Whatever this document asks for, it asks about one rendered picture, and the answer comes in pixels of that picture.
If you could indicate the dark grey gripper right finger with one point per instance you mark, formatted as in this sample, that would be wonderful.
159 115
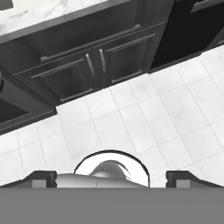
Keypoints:
178 177

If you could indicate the black dishwasher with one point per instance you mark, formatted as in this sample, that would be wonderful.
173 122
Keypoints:
180 32

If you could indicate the white round thing black rim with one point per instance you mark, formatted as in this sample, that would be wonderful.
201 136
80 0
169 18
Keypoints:
87 166

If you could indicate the dark cupboard door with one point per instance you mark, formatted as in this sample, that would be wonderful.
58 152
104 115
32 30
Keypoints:
64 80
128 58

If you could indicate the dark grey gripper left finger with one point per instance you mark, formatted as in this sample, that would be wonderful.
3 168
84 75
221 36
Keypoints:
43 177

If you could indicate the dark corner cupboard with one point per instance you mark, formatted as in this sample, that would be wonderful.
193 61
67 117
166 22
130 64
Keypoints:
20 105

